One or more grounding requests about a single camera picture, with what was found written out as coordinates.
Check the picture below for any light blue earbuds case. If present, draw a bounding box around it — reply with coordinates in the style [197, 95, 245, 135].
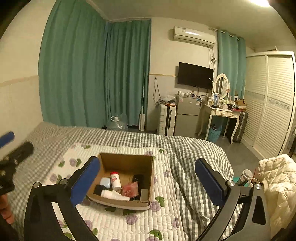
[99, 177, 111, 189]

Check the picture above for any white hair dryer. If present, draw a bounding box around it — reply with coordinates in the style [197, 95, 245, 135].
[100, 189, 130, 201]

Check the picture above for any white bottle with red cap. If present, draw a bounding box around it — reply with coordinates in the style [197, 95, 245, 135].
[110, 172, 122, 193]

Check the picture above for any black remote control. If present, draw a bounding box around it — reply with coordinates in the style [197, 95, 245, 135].
[130, 174, 144, 200]

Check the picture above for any person's hand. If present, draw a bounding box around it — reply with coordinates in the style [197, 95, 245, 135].
[0, 194, 15, 225]

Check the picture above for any glass jar with lid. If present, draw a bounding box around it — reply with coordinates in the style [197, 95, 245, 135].
[236, 169, 253, 186]

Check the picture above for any white puffy jacket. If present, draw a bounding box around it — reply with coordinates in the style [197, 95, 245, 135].
[257, 154, 295, 237]

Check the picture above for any grey checkered bedspread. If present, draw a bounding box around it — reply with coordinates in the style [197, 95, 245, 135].
[9, 123, 234, 240]

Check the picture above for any black small box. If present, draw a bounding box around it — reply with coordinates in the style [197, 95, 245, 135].
[93, 185, 106, 196]

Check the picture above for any white floral quilt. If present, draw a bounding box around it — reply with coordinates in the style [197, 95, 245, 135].
[44, 143, 185, 240]

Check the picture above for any dark suitcase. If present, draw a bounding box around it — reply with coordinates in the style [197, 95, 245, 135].
[232, 112, 248, 143]

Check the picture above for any brown cardboard box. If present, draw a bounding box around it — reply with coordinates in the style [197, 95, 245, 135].
[87, 153, 154, 210]

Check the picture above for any teal laundry basket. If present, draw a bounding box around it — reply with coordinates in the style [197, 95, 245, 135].
[206, 125, 222, 143]

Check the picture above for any white louvred wardrobe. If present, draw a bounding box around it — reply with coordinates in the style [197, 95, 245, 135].
[242, 51, 295, 159]

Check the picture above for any clear water jug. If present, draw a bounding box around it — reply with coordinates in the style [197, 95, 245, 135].
[106, 113, 128, 131]

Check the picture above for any white dressing table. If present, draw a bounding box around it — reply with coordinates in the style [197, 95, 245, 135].
[198, 103, 241, 144]

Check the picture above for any silver mini fridge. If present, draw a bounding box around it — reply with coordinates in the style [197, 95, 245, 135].
[174, 95, 201, 138]

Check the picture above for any white suitcase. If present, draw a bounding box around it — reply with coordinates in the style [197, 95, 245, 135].
[157, 104, 177, 136]

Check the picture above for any white oval vanity mirror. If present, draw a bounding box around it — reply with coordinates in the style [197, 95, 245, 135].
[213, 73, 230, 99]

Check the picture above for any green curtain by window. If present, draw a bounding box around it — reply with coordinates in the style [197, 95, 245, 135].
[217, 30, 246, 98]

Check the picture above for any white air conditioner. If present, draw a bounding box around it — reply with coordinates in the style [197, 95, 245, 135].
[173, 26, 216, 47]

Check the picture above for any black wall television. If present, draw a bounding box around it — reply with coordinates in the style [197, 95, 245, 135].
[177, 62, 214, 90]

